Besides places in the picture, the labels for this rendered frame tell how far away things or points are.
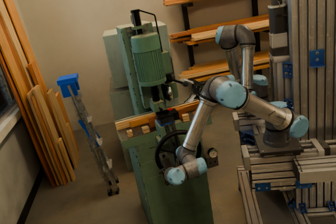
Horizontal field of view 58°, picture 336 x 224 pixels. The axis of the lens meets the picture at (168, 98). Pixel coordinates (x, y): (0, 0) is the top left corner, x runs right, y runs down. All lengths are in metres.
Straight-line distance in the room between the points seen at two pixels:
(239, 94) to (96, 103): 3.35
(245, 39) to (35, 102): 2.03
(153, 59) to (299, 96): 0.88
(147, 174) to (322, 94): 1.16
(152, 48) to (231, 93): 0.69
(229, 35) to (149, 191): 1.12
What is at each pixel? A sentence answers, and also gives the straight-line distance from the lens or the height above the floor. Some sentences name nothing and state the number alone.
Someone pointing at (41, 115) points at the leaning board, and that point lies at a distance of 3.16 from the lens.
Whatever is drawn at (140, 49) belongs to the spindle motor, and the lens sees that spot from 1.85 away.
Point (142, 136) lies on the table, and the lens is 1.90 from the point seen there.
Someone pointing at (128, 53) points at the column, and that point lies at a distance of 2.10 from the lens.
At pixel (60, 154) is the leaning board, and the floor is 0.33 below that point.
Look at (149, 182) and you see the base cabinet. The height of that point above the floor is 0.56.
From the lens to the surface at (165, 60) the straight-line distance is 2.16.
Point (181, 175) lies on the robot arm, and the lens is 1.42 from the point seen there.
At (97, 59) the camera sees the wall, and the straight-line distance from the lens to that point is 4.33.
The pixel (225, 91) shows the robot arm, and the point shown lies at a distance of 1.33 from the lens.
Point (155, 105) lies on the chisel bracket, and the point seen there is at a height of 1.02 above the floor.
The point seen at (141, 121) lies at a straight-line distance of 2.03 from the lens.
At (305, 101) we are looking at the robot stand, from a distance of 1.92.
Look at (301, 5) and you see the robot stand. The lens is 1.78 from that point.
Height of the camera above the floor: 1.72
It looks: 20 degrees down
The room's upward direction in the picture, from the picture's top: 10 degrees counter-clockwise
